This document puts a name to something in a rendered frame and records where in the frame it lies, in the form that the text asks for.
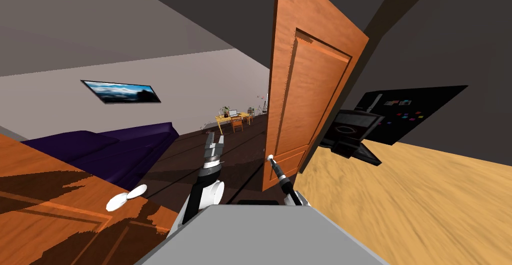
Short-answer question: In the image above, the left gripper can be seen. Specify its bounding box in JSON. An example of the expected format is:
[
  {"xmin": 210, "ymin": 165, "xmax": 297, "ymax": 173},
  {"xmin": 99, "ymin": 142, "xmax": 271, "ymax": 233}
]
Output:
[{"xmin": 203, "ymin": 131, "xmax": 225, "ymax": 162}]

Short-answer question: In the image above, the purple sofa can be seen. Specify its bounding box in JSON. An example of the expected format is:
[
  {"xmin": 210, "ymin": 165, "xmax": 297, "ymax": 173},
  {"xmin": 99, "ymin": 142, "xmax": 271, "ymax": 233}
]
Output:
[{"xmin": 19, "ymin": 121, "xmax": 181, "ymax": 192}]

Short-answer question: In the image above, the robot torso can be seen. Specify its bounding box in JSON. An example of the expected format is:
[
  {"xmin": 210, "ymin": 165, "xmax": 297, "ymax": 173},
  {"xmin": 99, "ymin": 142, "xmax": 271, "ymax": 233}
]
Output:
[{"xmin": 135, "ymin": 199, "xmax": 391, "ymax": 265}]

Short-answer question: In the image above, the white lever door handle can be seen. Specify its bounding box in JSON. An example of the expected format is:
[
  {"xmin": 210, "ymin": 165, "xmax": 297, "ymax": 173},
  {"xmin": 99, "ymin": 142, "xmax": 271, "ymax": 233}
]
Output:
[{"xmin": 105, "ymin": 183, "xmax": 149, "ymax": 213}]

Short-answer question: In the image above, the framed sky picture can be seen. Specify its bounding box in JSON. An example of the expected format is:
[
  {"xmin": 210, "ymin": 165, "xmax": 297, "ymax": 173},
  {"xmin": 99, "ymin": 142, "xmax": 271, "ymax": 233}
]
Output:
[{"xmin": 80, "ymin": 79, "xmax": 163, "ymax": 105}]

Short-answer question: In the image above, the black fridge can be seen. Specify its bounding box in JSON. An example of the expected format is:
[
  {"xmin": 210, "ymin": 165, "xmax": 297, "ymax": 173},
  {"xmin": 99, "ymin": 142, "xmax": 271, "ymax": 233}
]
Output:
[{"xmin": 319, "ymin": 84, "xmax": 469, "ymax": 167}]

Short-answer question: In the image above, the yellow wooden desk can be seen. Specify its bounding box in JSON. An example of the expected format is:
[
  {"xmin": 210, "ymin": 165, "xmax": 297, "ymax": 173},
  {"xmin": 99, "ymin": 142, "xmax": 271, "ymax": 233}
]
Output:
[{"xmin": 214, "ymin": 105, "xmax": 256, "ymax": 136}]

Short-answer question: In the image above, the orange wooden door leaf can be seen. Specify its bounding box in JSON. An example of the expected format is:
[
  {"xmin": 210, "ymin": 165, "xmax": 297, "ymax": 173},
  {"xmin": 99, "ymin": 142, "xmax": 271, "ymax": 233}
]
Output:
[
  {"xmin": 261, "ymin": 0, "xmax": 370, "ymax": 193},
  {"xmin": 0, "ymin": 132, "xmax": 180, "ymax": 265}
]

